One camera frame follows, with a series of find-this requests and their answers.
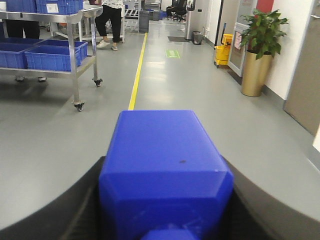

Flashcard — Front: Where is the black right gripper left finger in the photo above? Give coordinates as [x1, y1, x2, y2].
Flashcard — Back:
[0, 156, 105, 240]

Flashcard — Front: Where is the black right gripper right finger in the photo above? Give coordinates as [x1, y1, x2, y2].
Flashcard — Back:
[227, 156, 320, 240]

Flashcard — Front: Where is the small blue plastic bin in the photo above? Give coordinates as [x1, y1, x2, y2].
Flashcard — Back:
[98, 109, 234, 240]

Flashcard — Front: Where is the blue crate on cart shelf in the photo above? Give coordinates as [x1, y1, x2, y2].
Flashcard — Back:
[25, 45, 72, 72]

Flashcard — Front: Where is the blue crate cart shelf rear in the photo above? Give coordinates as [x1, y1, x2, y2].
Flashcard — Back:
[36, 39, 88, 61]

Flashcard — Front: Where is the blue crate cart shelf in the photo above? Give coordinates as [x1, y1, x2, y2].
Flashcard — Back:
[0, 42, 35, 69]
[36, 39, 88, 61]

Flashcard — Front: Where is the blue crate cart shelf left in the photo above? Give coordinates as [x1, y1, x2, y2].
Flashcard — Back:
[0, 42, 35, 69]

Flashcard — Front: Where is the yellow mop bucket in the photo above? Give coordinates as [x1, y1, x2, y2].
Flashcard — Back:
[214, 22, 233, 68]

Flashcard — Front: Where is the potted plant gold planter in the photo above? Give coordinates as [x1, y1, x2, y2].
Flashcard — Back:
[240, 8, 288, 97]

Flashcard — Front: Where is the mesh waste bin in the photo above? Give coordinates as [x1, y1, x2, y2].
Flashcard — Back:
[192, 31, 203, 45]

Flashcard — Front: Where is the stainless steel cart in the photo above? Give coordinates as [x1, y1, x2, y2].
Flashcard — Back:
[0, 5, 103, 112]

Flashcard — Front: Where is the person in black trousers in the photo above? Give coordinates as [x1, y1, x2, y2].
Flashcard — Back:
[95, 0, 124, 51]

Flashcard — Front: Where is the blue crate top of cart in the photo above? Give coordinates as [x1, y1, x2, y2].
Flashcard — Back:
[35, 0, 84, 15]

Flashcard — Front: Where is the grey trash container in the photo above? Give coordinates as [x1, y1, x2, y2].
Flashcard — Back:
[138, 10, 149, 33]

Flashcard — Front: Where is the black office chair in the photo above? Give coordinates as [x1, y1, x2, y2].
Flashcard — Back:
[166, 0, 187, 22]

